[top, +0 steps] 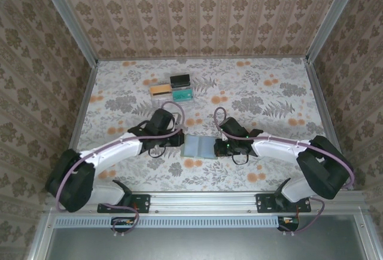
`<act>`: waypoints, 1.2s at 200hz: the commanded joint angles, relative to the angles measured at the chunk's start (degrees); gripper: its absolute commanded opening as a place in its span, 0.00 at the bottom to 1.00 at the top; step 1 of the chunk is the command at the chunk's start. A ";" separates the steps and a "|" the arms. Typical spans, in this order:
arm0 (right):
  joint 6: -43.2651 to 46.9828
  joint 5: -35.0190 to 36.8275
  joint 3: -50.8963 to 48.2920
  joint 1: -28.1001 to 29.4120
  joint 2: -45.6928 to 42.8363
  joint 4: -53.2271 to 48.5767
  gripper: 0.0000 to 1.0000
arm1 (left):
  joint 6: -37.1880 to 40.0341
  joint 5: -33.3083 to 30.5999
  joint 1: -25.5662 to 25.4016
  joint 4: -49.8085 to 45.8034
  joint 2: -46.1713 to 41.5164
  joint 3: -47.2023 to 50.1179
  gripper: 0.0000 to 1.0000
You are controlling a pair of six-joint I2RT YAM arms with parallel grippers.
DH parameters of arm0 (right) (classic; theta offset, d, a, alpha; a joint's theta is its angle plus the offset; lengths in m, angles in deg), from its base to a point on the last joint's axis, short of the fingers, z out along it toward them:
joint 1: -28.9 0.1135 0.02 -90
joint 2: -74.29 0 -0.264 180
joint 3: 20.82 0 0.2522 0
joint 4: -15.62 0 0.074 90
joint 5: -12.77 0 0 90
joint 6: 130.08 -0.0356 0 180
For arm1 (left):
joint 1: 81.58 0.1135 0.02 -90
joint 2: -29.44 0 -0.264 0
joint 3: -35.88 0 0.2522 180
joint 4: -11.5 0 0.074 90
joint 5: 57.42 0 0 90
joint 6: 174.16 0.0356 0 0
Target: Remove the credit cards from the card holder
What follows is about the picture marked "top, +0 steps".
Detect aluminium side rail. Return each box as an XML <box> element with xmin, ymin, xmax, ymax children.
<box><xmin>56</xmin><ymin>61</ymin><xmax>99</xmax><ymax>192</ymax></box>
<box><xmin>306</xmin><ymin>59</ymin><xmax>355</xmax><ymax>191</ymax></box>

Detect aluminium frame post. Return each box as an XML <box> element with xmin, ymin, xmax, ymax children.
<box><xmin>305</xmin><ymin>0</ymin><xmax>360</xmax><ymax>63</ymax></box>
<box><xmin>35</xmin><ymin>0</ymin><xmax>99</xmax><ymax>65</ymax></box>

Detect slotted grey cable duct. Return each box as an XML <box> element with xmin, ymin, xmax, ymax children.
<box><xmin>55</xmin><ymin>218</ymin><xmax>281</xmax><ymax>229</ymax></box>

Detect clear acrylic card stand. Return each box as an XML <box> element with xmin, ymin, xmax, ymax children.
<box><xmin>148</xmin><ymin>73</ymin><xmax>196</xmax><ymax>104</ymax></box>

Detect long aluminium base rail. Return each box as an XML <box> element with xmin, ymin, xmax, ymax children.
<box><xmin>46</xmin><ymin>191</ymin><xmax>366</xmax><ymax>214</ymax></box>

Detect grey metal sheet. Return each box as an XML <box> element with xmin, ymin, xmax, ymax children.
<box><xmin>44</xmin><ymin>215</ymin><xmax>364</xmax><ymax>260</ymax></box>

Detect thin black camera cable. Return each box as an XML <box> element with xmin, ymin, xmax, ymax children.
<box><xmin>148</xmin><ymin>145</ymin><xmax>168</xmax><ymax>158</ymax></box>
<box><xmin>232</xmin><ymin>152</ymin><xmax>250</xmax><ymax>165</ymax></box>

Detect black card box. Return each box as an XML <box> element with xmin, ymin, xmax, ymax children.
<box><xmin>169</xmin><ymin>74</ymin><xmax>192</xmax><ymax>89</ymax></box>

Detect aluminium frame bar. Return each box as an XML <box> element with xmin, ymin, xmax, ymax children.
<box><xmin>354</xmin><ymin>207</ymin><xmax>376</xmax><ymax>260</ymax></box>
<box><xmin>28</xmin><ymin>208</ymin><xmax>56</xmax><ymax>260</ymax></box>

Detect thin aluminium table-edge rail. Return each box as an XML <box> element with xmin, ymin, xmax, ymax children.
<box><xmin>97</xmin><ymin>57</ymin><xmax>309</xmax><ymax>62</ymax></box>

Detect small black connector box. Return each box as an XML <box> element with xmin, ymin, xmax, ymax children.
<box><xmin>111</xmin><ymin>216</ymin><xmax>139</xmax><ymax>232</ymax></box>
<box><xmin>277</xmin><ymin>215</ymin><xmax>300</xmax><ymax>232</ymax></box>

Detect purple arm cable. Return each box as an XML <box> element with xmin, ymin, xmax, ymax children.
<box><xmin>56</xmin><ymin>101</ymin><xmax>187</xmax><ymax>234</ymax></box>
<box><xmin>214</xmin><ymin>107</ymin><xmax>356</xmax><ymax>233</ymax></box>

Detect green card holder clear sleeves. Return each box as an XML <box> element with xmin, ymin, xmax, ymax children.
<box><xmin>180</xmin><ymin>134</ymin><xmax>218</xmax><ymax>160</ymax></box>

